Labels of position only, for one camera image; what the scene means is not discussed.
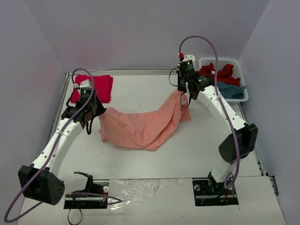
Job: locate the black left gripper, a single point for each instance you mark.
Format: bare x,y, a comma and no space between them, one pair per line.
99,108

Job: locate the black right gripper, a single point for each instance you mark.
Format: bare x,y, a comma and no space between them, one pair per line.
182,86

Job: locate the salmon pink t-shirt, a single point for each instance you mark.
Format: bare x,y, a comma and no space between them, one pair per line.
144,131

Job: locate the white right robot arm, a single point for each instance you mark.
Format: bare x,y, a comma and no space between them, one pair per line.
240,137

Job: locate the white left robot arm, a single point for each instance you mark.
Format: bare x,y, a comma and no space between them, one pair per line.
39,181

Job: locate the folded red t-shirt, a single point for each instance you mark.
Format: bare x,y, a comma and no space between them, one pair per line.
102,84

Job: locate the white plastic laundry basket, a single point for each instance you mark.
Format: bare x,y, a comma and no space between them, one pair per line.
237,72

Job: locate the dark red t-shirt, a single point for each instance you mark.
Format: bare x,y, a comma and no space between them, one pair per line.
225,75

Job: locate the blue-grey t-shirt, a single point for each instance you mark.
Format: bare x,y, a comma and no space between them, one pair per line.
231,91

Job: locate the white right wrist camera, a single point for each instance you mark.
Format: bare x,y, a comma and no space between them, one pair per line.
186,57

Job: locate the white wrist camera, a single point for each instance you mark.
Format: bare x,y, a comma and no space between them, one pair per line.
84,84
186,57

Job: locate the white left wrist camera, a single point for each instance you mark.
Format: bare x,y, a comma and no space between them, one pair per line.
84,84

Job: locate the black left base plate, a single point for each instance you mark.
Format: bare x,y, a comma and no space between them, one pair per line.
87,201

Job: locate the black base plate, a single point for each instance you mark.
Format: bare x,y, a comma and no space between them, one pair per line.
87,201
207,194

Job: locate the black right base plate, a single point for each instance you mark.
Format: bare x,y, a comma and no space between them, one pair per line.
207,194

